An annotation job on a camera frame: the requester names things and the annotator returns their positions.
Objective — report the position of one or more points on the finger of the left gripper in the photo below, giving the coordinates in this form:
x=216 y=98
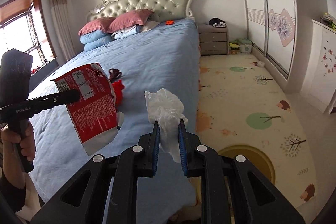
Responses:
x=28 y=108

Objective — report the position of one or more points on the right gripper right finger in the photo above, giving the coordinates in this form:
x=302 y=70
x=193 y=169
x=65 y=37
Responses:
x=232 y=190

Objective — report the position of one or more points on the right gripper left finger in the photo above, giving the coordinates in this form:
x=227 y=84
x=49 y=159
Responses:
x=104 y=190

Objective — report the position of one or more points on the large red snack bag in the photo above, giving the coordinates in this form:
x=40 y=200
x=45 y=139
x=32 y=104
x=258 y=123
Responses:
x=95 y=117

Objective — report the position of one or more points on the white tissue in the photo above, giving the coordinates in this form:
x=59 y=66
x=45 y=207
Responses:
x=167 y=109

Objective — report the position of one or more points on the black sleeve forearm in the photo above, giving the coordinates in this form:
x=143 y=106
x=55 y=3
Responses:
x=13 y=185

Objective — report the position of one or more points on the yellow plastic trash bin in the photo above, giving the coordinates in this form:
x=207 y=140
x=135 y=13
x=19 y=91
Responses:
x=257 y=157

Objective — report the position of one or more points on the person's left hand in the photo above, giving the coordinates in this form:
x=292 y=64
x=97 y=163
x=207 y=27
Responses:
x=26 y=141

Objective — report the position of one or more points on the beige curtain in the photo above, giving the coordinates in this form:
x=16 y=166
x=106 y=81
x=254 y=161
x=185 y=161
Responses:
x=61 y=22

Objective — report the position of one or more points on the blue folded quilt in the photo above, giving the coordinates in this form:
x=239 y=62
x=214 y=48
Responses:
x=95 y=39

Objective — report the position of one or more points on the cartoon patterned floor mat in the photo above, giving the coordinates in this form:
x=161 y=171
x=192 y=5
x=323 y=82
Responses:
x=240 y=103

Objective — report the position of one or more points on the dark maroon cloth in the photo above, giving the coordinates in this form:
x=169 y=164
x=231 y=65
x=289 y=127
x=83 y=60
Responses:
x=114 y=74

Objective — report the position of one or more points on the red cloth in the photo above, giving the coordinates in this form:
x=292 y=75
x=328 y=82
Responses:
x=118 y=88

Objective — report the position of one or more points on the pink pillow left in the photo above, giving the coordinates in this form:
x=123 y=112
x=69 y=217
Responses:
x=100 y=24

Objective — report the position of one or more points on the pink pillow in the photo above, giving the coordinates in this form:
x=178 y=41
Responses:
x=100 y=24
x=129 y=19

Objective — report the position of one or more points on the patterned folded quilt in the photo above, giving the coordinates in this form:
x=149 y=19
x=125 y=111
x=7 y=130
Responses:
x=127 y=32

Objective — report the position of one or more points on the pink pillow right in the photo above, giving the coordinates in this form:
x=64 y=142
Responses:
x=129 y=19

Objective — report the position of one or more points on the white low cabinet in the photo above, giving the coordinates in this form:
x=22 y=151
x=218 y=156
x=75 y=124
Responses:
x=319 y=84

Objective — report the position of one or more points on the green white storage box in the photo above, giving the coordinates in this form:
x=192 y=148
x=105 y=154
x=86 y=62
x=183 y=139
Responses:
x=245 y=45

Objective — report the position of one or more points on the blue bed sheet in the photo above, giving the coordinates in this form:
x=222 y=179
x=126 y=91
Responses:
x=165 y=57

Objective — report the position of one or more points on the grey bedside drawer cabinet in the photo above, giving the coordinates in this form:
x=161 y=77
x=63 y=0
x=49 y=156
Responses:
x=213 y=41

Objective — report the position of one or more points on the small orange object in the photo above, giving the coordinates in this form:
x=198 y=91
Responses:
x=169 y=22

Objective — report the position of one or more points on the black clothes on cabinet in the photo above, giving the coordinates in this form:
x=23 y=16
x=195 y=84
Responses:
x=217 y=23

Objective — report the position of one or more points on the white sliding wardrobe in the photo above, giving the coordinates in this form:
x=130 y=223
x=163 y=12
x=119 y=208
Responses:
x=271 y=29

